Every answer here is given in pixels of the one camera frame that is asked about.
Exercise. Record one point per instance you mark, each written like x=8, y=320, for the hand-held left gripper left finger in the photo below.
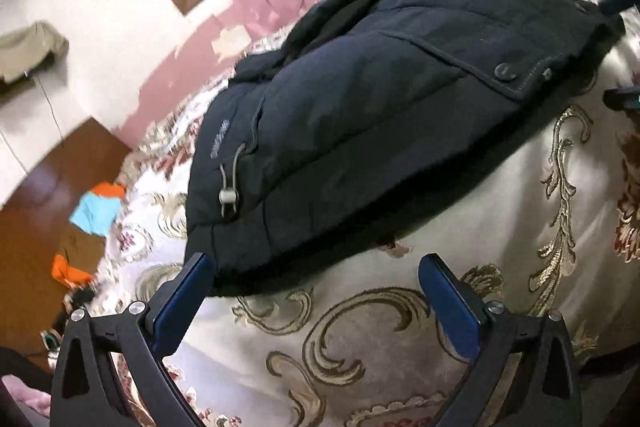
x=182, y=302

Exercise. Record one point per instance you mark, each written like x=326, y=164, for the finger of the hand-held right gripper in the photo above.
x=620, y=3
x=622, y=99

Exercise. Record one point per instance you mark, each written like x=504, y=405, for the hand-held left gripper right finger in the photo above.
x=452, y=302

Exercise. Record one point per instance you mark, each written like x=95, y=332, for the black padded jacket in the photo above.
x=350, y=107

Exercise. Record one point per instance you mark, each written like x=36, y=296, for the floral satin bedspread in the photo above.
x=375, y=357

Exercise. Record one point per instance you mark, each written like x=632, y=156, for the orange blue brown cloth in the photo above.
x=97, y=212

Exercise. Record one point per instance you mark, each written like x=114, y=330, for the wooden headboard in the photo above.
x=60, y=177

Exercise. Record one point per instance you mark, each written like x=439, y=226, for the pink fleece garment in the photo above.
x=32, y=402

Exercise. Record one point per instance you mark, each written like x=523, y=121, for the khaki cloth covered wall shelf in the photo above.
x=30, y=47

